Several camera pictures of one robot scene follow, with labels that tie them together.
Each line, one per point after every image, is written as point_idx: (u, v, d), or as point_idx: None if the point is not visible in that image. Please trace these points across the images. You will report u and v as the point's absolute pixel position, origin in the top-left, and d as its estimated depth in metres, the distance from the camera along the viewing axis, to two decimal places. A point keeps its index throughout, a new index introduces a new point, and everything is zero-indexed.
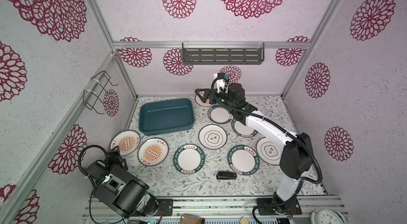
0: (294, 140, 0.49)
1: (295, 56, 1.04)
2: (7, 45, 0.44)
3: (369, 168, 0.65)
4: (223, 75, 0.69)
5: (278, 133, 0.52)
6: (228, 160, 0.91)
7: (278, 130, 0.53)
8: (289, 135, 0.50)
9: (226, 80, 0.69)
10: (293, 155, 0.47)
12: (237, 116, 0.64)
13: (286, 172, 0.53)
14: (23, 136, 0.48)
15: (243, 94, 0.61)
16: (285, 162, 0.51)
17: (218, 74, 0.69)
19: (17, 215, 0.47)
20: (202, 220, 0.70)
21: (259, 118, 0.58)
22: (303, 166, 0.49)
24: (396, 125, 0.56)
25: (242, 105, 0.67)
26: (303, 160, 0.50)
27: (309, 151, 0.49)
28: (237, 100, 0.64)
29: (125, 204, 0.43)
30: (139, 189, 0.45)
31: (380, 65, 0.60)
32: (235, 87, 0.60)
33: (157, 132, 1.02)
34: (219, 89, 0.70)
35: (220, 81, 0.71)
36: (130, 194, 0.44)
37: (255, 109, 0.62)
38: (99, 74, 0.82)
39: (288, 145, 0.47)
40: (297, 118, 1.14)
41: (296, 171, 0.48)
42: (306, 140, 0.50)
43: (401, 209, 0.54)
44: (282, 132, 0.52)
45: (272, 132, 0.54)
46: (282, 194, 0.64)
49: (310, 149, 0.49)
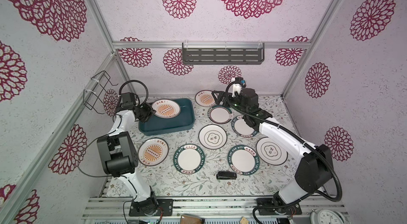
0: (313, 152, 0.45)
1: (295, 56, 1.04)
2: (7, 45, 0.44)
3: (369, 168, 0.65)
4: (240, 80, 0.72)
5: (295, 144, 0.49)
6: (228, 160, 0.91)
7: (295, 140, 0.49)
8: (306, 146, 0.47)
9: (242, 85, 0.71)
10: (310, 169, 0.43)
12: (249, 122, 0.62)
13: (303, 186, 0.49)
14: (23, 136, 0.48)
15: (256, 99, 0.59)
16: (301, 175, 0.48)
17: (235, 78, 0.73)
19: (17, 215, 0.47)
20: (201, 219, 0.70)
21: (274, 126, 0.55)
22: (321, 180, 0.45)
24: (396, 125, 0.55)
25: (255, 110, 0.64)
26: (321, 174, 0.44)
27: (329, 166, 0.45)
28: (250, 106, 0.61)
29: (112, 170, 0.50)
30: (126, 162, 0.51)
31: (380, 65, 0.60)
32: (249, 92, 0.59)
33: (157, 132, 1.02)
34: (235, 92, 0.70)
35: (236, 84, 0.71)
36: (117, 160, 0.50)
37: (269, 116, 0.59)
38: (99, 74, 0.82)
39: (305, 157, 0.46)
40: (297, 118, 1.14)
41: (313, 185, 0.45)
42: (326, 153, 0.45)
43: (401, 210, 0.54)
44: (299, 143, 0.48)
45: (289, 142, 0.50)
46: (284, 196, 0.64)
49: (331, 162, 0.45)
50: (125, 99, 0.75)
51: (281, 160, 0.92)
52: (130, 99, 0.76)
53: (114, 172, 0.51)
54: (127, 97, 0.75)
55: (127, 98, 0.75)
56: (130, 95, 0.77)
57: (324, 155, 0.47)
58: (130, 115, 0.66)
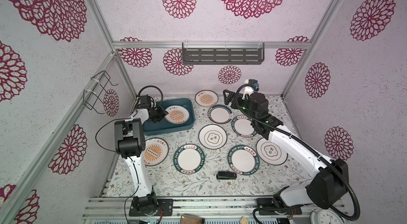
0: (328, 166, 0.43)
1: (295, 56, 1.04)
2: (7, 45, 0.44)
3: (369, 168, 0.65)
4: (254, 83, 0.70)
5: (309, 157, 0.46)
6: (228, 160, 0.91)
7: (309, 153, 0.46)
8: (321, 161, 0.44)
9: (255, 88, 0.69)
10: (326, 184, 0.41)
12: (258, 129, 0.58)
13: (315, 199, 0.47)
14: (23, 136, 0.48)
15: (266, 105, 0.55)
16: (313, 189, 0.45)
17: (248, 81, 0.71)
19: (17, 214, 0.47)
20: (202, 219, 0.70)
21: (286, 136, 0.52)
22: (336, 196, 0.42)
24: (396, 124, 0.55)
25: (265, 116, 0.61)
26: (336, 189, 0.42)
27: (345, 181, 0.43)
28: (259, 111, 0.59)
29: (122, 151, 0.58)
30: (135, 145, 0.58)
31: (380, 65, 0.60)
32: (257, 97, 0.56)
33: (157, 132, 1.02)
34: (245, 95, 0.67)
35: (249, 88, 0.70)
36: (127, 141, 0.59)
37: (280, 124, 0.56)
38: (99, 74, 0.82)
39: (320, 172, 0.43)
40: (297, 118, 1.14)
41: (327, 202, 0.43)
42: (342, 168, 0.44)
43: (400, 209, 0.54)
44: (313, 157, 0.45)
45: (301, 154, 0.48)
46: (286, 197, 0.63)
49: (347, 178, 0.43)
50: (143, 101, 0.87)
51: (281, 160, 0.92)
52: (147, 102, 0.88)
53: (123, 152, 0.58)
54: (145, 100, 0.87)
55: (144, 100, 0.87)
56: (147, 98, 0.89)
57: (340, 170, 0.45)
58: (144, 113, 0.75)
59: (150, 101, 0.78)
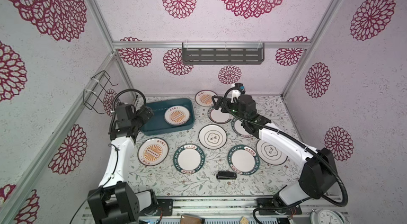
0: (315, 157, 0.45)
1: (295, 56, 1.04)
2: (7, 45, 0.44)
3: (369, 168, 0.65)
4: (239, 86, 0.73)
5: (297, 149, 0.48)
6: (228, 160, 0.91)
7: (296, 145, 0.49)
8: (308, 151, 0.46)
9: (242, 91, 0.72)
10: (315, 173, 0.42)
12: (248, 129, 0.61)
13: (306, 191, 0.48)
14: (23, 136, 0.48)
15: (254, 106, 0.59)
16: (304, 181, 0.47)
17: (234, 84, 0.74)
19: (17, 214, 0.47)
20: (201, 219, 0.70)
21: (274, 132, 0.55)
22: (326, 185, 0.44)
24: (396, 125, 0.55)
25: (254, 116, 0.64)
26: (326, 178, 0.45)
27: (333, 169, 0.45)
28: (248, 112, 0.61)
29: None
30: (123, 216, 0.42)
31: (380, 65, 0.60)
32: (245, 98, 0.59)
33: (157, 132, 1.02)
34: (233, 98, 0.70)
35: (236, 91, 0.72)
36: (114, 213, 0.42)
37: (268, 122, 0.59)
38: (99, 74, 0.82)
39: (308, 162, 0.45)
40: (297, 118, 1.14)
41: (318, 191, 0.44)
42: (328, 157, 0.46)
43: (401, 209, 0.54)
44: (300, 148, 0.48)
45: (289, 148, 0.50)
46: (285, 198, 0.63)
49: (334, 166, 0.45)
50: (122, 117, 0.61)
51: (281, 160, 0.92)
52: (126, 116, 0.62)
53: None
54: (124, 115, 0.61)
55: (123, 115, 0.61)
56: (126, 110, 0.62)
57: (326, 159, 0.47)
58: (130, 143, 0.55)
59: (131, 114, 0.65)
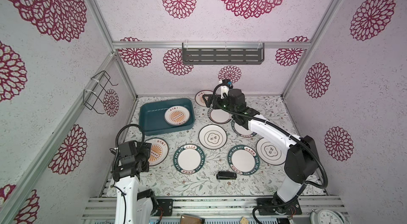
0: (298, 143, 0.48)
1: (295, 56, 1.04)
2: (7, 45, 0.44)
3: (369, 168, 0.65)
4: (227, 82, 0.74)
5: (282, 137, 0.51)
6: (228, 160, 0.91)
7: (282, 133, 0.52)
8: (292, 139, 0.50)
9: (230, 86, 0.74)
10: (298, 160, 0.46)
12: (239, 121, 0.64)
13: (291, 176, 0.52)
14: (24, 136, 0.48)
15: (243, 98, 0.62)
16: (290, 167, 0.50)
17: (222, 81, 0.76)
19: (17, 215, 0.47)
20: (201, 219, 0.70)
21: (262, 123, 0.58)
22: (308, 170, 0.48)
24: (396, 125, 0.55)
25: (244, 109, 0.67)
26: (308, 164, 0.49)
27: (313, 155, 0.50)
28: (238, 105, 0.64)
29: None
30: None
31: (380, 65, 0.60)
32: (234, 92, 0.62)
33: (157, 132, 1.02)
34: (223, 94, 0.73)
35: (224, 87, 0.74)
36: None
37: (257, 113, 0.62)
38: (99, 74, 0.82)
39: (291, 149, 0.47)
40: (297, 118, 1.13)
41: (301, 176, 0.47)
42: (310, 144, 0.49)
43: (401, 210, 0.54)
44: (285, 136, 0.51)
45: (275, 136, 0.53)
46: (282, 195, 0.64)
49: (316, 153, 0.48)
50: (125, 154, 0.61)
51: (281, 160, 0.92)
52: (130, 152, 0.61)
53: None
54: (127, 151, 0.61)
55: (127, 151, 0.61)
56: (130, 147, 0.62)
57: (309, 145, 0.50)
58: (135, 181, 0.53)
59: (134, 149, 0.64)
